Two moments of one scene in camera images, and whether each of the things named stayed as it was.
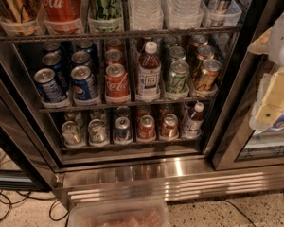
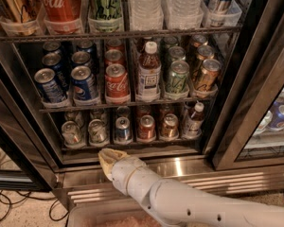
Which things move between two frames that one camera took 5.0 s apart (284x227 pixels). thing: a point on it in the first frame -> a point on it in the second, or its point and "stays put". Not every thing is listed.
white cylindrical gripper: x=282 y=40 -> x=122 y=172
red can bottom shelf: x=147 y=130 stays put
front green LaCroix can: x=177 y=80 stays put
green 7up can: x=98 y=134 stays put
